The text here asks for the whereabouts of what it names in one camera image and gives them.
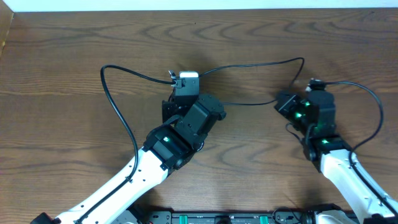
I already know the black USB cable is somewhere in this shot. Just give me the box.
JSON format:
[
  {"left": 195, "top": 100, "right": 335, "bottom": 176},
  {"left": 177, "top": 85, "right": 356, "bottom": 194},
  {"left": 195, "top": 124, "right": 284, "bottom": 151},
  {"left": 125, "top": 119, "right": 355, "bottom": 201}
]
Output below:
[{"left": 167, "top": 57, "right": 305, "bottom": 106}]

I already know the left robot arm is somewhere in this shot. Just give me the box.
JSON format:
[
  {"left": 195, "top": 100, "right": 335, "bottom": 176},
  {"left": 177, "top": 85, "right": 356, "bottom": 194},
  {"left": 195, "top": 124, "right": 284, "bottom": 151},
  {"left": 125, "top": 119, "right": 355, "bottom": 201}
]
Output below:
[{"left": 33, "top": 77, "right": 226, "bottom": 224}]

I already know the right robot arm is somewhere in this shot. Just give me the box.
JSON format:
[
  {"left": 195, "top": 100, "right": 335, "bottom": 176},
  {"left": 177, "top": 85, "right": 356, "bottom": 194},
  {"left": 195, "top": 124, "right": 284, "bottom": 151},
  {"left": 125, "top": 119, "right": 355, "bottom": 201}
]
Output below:
[{"left": 274, "top": 90, "right": 397, "bottom": 223}]

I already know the left camera cable black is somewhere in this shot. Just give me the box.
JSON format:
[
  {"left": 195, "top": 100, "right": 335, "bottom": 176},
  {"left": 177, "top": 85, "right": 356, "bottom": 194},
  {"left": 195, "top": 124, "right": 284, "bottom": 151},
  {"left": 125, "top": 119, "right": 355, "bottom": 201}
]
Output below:
[{"left": 74, "top": 64, "right": 177, "bottom": 224}]

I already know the camera cable black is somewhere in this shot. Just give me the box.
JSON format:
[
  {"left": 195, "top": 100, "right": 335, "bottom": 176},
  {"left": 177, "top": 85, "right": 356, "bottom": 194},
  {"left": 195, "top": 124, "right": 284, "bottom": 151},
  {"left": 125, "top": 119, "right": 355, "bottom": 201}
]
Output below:
[
  {"left": 74, "top": 64, "right": 177, "bottom": 224},
  {"left": 326, "top": 81, "right": 397, "bottom": 198}
]

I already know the right camera cable black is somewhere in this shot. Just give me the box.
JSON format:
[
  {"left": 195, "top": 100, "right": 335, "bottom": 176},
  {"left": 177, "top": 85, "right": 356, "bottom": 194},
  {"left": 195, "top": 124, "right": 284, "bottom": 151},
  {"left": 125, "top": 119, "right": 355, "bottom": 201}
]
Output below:
[{"left": 326, "top": 81, "right": 397, "bottom": 198}]

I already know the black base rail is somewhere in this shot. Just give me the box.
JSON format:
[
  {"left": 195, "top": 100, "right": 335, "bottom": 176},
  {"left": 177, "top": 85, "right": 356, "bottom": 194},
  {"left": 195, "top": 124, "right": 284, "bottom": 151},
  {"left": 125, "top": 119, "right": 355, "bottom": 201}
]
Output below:
[{"left": 111, "top": 202, "right": 358, "bottom": 224}]

